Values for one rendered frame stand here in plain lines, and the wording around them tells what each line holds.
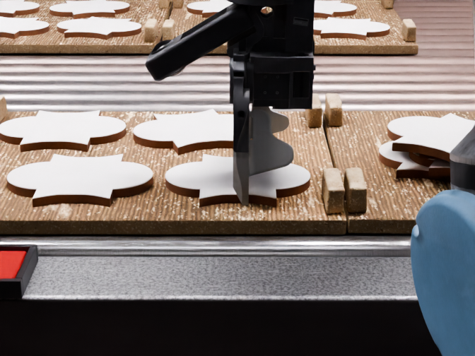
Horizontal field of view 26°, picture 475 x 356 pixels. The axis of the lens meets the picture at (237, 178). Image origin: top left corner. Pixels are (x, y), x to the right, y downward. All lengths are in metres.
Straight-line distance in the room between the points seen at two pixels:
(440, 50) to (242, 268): 0.86
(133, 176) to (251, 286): 0.22
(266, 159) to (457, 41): 0.86
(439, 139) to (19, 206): 0.43
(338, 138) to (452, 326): 0.67
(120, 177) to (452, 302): 0.56
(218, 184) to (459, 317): 0.52
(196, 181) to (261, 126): 0.10
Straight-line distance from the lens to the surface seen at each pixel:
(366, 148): 1.18
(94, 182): 1.05
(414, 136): 1.09
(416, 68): 1.61
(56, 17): 1.88
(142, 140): 1.18
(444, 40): 1.81
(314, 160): 1.13
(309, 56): 1.00
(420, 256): 0.58
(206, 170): 1.07
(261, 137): 1.00
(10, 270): 0.91
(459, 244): 0.53
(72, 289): 0.90
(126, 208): 1.01
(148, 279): 0.91
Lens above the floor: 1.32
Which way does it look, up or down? 21 degrees down
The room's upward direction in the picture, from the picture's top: straight up
